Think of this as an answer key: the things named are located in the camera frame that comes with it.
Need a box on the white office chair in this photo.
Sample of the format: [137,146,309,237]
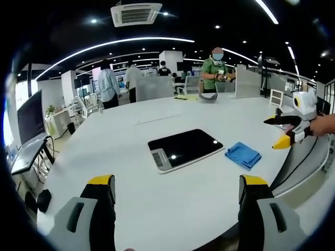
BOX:
[179,75,203,95]

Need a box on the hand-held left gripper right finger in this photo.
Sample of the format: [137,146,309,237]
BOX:
[237,174,307,251]

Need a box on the black side desk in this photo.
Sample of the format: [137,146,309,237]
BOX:
[10,135,50,176]

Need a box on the white slatted box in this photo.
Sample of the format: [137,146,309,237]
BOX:
[269,88,283,107]

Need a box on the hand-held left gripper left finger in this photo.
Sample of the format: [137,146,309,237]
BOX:
[46,174,116,251]

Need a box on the blue cleaning cloth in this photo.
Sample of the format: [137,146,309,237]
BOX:
[225,141,262,170]

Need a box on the person's right hand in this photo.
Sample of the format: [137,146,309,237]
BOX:
[284,112,335,137]

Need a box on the black round object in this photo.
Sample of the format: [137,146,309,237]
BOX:
[37,189,52,213]

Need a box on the ceiling air conditioner vent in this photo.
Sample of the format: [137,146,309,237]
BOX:
[110,2,163,28]

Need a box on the white low cabinet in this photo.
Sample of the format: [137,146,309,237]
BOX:
[43,108,77,139]

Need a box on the grey folded cloth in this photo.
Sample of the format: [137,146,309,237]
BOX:
[198,92,219,104]

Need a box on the black computer monitor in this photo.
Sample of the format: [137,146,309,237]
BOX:
[16,89,46,146]

